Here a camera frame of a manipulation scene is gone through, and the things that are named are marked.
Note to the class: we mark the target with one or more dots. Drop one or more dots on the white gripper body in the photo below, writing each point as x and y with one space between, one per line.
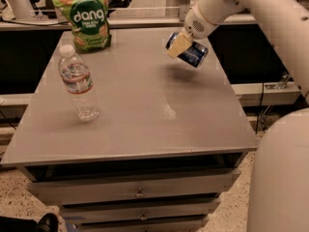
197 23

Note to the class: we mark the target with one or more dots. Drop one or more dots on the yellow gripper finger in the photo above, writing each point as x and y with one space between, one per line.
180 44

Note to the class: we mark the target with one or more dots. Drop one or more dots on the blue pepsi can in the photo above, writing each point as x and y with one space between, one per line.
194 55

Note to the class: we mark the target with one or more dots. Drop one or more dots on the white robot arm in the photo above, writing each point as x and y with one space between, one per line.
279 187

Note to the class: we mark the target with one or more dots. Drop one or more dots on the grey drawer cabinet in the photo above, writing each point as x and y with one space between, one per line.
157 115

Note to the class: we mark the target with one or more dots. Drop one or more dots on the green dang chips bag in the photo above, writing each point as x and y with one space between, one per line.
88 19

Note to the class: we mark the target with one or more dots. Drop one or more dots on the clear plastic water bottle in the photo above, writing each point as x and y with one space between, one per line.
78 82

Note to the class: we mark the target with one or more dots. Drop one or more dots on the bottom grey drawer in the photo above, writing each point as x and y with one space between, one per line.
152 225

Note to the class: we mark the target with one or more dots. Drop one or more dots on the grey drawer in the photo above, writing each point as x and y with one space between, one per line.
145 210
152 225
98 190

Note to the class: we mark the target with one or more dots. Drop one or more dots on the top grey drawer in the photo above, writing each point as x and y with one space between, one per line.
98 190

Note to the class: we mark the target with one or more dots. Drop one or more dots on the middle grey drawer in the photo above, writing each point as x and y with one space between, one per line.
145 210

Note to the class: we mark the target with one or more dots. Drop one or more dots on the white post base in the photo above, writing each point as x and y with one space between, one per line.
22 9

